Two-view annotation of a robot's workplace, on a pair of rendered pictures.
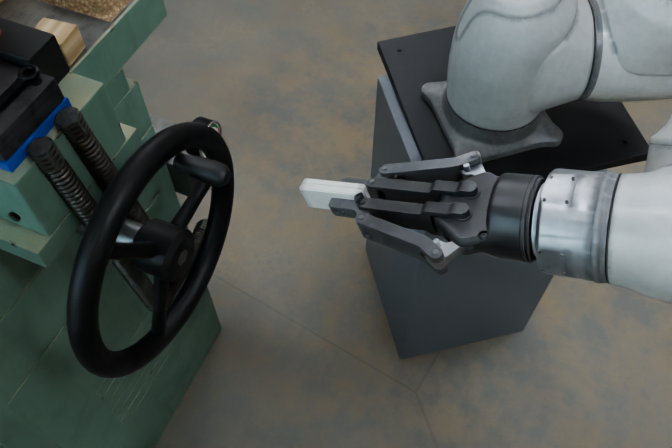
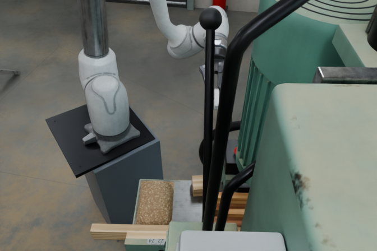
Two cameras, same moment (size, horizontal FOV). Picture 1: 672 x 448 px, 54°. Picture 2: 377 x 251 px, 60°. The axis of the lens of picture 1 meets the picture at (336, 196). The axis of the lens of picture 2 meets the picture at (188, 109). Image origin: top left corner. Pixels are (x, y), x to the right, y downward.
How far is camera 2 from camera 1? 113 cm
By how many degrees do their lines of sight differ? 66
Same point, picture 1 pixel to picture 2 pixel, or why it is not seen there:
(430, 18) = not seen: outside the picture
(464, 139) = (129, 133)
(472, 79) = (125, 112)
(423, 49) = (78, 157)
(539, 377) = not seen: hidden behind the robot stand
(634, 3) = (107, 61)
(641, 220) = (222, 28)
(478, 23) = (117, 98)
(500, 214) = (222, 53)
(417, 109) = (114, 152)
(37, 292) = not seen: hidden behind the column
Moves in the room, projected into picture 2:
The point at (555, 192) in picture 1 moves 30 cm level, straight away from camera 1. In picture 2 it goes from (217, 42) to (138, 36)
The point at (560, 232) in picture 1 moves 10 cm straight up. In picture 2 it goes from (225, 42) to (227, 18)
